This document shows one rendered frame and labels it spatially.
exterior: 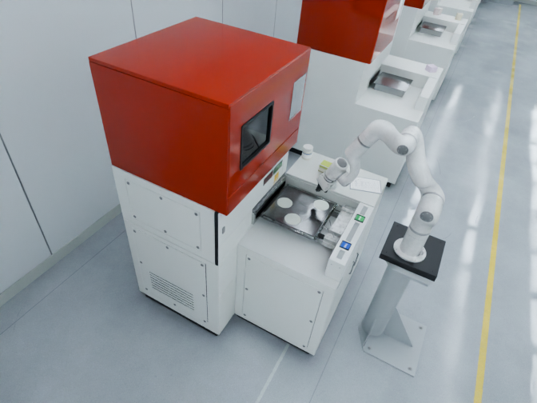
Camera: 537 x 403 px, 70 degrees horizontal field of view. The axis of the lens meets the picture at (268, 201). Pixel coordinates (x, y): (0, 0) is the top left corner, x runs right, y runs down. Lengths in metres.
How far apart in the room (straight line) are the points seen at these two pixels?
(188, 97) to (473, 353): 2.65
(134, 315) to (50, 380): 0.62
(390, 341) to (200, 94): 2.22
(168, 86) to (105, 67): 0.35
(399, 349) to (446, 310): 0.59
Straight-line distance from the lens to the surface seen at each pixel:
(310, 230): 2.33
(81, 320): 3.14
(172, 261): 2.48
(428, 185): 2.17
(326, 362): 2.89
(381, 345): 3.05
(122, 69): 1.86
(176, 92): 1.68
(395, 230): 2.57
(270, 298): 2.53
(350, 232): 2.31
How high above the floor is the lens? 2.53
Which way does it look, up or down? 41 degrees down
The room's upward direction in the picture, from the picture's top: 6 degrees clockwise
